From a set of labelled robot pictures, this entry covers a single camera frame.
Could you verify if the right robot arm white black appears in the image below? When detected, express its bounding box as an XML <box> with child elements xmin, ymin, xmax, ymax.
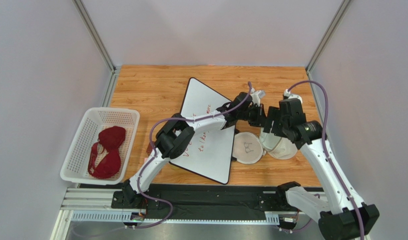
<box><xmin>264</xmin><ymin>98</ymin><xmax>380</xmax><ymax>240</ymax></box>

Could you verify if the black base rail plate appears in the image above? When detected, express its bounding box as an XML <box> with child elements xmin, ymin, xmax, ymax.
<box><xmin>111</xmin><ymin>183</ymin><xmax>297</xmax><ymax>221</ymax></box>

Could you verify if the whiteboard with red writing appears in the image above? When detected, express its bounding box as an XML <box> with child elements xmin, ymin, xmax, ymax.
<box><xmin>170</xmin><ymin>78</ymin><xmax>235</xmax><ymax>185</ymax></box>

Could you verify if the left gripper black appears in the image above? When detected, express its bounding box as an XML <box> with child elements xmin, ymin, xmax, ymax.
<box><xmin>238</xmin><ymin>104</ymin><xmax>267</xmax><ymax>128</ymax></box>

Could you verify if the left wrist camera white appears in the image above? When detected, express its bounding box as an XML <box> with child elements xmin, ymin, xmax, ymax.
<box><xmin>250</xmin><ymin>88</ymin><xmax>266</xmax><ymax>105</ymax></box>

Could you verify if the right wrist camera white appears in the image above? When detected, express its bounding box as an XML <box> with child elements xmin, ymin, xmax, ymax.
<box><xmin>283</xmin><ymin>89</ymin><xmax>303</xmax><ymax>103</ymax></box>

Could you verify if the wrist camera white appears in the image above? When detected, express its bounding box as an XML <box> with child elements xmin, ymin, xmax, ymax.
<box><xmin>250</xmin><ymin>88</ymin><xmax>266</xmax><ymax>105</ymax></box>
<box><xmin>283</xmin><ymin>89</ymin><xmax>303</xmax><ymax>103</ymax></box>

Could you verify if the white mesh laundry bag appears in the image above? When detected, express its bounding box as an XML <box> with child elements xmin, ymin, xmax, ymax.
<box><xmin>232</xmin><ymin>131</ymin><xmax>298</xmax><ymax>165</ymax></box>

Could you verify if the dark red bra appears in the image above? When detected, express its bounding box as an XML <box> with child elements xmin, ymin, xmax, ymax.
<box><xmin>87</xmin><ymin>126</ymin><xmax>126</xmax><ymax>179</ymax></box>

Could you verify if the aluminium frame rail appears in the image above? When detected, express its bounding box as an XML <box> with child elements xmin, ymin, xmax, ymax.
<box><xmin>50</xmin><ymin>184</ymin><xmax>323</xmax><ymax>240</ymax></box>

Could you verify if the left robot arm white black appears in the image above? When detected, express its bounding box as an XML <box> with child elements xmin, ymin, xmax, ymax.
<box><xmin>122</xmin><ymin>92</ymin><xmax>266</xmax><ymax>208</ymax></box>

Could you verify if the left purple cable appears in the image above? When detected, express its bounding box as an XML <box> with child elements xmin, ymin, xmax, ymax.
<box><xmin>125</xmin><ymin>81</ymin><xmax>253</xmax><ymax>230</ymax></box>

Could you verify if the white plastic basket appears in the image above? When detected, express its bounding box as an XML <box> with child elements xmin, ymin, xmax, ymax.
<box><xmin>60</xmin><ymin>107</ymin><xmax>140</xmax><ymax>186</ymax></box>

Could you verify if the white bra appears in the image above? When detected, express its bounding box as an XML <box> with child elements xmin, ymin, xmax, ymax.
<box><xmin>259</xmin><ymin>128</ymin><xmax>281</xmax><ymax>151</ymax></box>

